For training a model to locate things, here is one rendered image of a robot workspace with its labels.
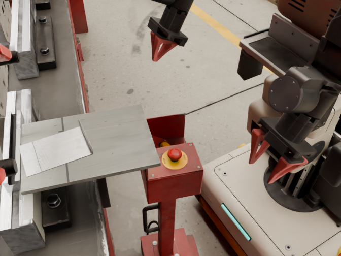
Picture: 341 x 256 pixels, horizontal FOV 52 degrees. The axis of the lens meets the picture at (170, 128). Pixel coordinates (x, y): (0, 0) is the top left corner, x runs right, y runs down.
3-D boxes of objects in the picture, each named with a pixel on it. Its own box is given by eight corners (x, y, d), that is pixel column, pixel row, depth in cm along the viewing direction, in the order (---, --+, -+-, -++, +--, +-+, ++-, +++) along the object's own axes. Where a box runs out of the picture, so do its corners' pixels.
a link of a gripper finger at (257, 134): (256, 183, 65) (284, 145, 61) (233, 157, 70) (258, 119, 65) (277, 179, 70) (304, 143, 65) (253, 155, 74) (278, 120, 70)
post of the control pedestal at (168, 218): (173, 254, 147) (177, 178, 108) (160, 257, 146) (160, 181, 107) (170, 243, 151) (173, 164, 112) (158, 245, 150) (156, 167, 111)
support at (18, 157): (24, 189, 68) (19, 180, 66) (19, 190, 68) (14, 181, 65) (24, 137, 77) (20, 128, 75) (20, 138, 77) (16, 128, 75)
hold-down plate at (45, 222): (72, 227, 73) (69, 220, 71) (45, 233, 72) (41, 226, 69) (62, 126, 93) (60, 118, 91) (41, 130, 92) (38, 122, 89)
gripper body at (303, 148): (293, 161, 60) (319, 127, 56) (254, 124, 66) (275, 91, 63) (312, 159, 64) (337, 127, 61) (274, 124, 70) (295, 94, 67)
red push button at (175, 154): (183, 164, 97) (183, 156, 95) (169, 167, 97) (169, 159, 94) (179, 154, 100) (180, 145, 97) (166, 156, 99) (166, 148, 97)
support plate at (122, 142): (161, 166, 70) (160, 162, 69) (22, 195, 64) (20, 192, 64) (141, 106, 82) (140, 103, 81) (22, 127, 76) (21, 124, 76)
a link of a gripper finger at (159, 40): (148, 64, 91) (162, 31, 86) (136, 50, 95) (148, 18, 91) (168, 67, 95) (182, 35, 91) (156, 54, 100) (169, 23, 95)
